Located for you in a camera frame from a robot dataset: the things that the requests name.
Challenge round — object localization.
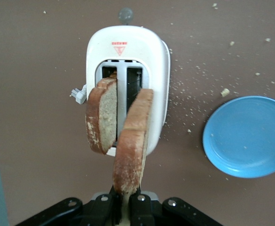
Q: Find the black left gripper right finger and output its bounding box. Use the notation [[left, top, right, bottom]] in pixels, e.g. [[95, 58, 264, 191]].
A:
[[130, 194, 222, 226]]

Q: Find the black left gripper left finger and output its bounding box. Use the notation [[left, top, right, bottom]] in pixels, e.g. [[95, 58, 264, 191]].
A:
[[15, 186, 123, 226]]

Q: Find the brown bread slice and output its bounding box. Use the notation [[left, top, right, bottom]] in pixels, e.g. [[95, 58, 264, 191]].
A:
[[85, 73, 118, 155], [112, 88, 154, 226]]

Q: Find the blue plate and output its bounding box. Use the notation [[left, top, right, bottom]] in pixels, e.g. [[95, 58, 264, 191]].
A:
[[202, 95, 275, 179]]

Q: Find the white toaster plug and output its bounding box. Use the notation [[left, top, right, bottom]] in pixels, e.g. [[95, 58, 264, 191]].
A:
[[69, 84, 87, 104]]

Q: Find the white toaster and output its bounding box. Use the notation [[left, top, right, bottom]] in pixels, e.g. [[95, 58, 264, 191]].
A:
[[85, 7, 171, 158]]

